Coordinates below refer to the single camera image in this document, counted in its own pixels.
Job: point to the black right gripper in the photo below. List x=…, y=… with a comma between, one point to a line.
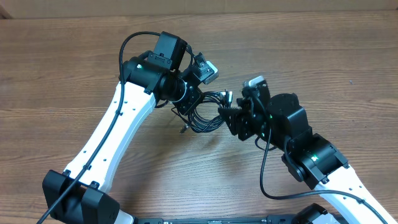
x=245, y=123

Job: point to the cardboard back wall panel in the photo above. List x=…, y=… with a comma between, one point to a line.
x=32, y=9

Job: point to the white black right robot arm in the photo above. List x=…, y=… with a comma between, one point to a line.
x=281, y=121

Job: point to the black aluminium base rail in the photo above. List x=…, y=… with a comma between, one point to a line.
x=313, y=214

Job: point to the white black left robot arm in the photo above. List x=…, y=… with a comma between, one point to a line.
x=170, y=73

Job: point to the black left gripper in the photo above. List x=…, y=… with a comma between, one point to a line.
x=197, y=96

